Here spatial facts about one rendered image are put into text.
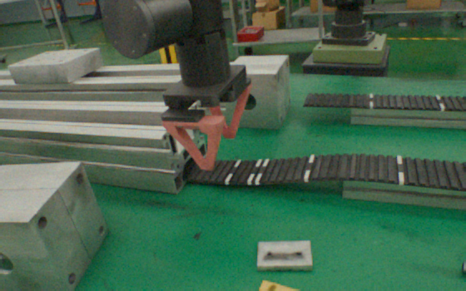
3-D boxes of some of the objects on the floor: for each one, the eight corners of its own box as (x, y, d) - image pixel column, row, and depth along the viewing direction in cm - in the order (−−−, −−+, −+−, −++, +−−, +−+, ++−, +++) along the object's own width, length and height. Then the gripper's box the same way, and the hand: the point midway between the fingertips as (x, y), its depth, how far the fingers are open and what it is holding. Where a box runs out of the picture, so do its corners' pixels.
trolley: (326, 51, 378) (324, -47, 331) (325, 65, 332) (324, -47, 285) (237, 55, 406) (226, -36, 358) (225, 69, 359) (210, -33, 312)
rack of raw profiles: (43, 27, 1007) (16, -52, 904) (67, 21, 1076) (43, -53, 974) (122, 21, 863) (98, -74, 760) (144, 14, 932) (125, -73, 829)
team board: (-15, 70, 540) (-78, -64, 448) (5, 61, 583) (-48, -62, 492) (64, 60, 517) (16, -82, 426) (80, 51, 561) (39, -79, 470)
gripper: (204, 42, 30) (227, 183, 38) (245, 17, 40) (258, 131, 48) (141, 46, 33) (173, 177, 40) (195, 21, 43) (213, 129, 50)
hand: (218, 146), depth 43 cm, fingers open, 8 cm apart
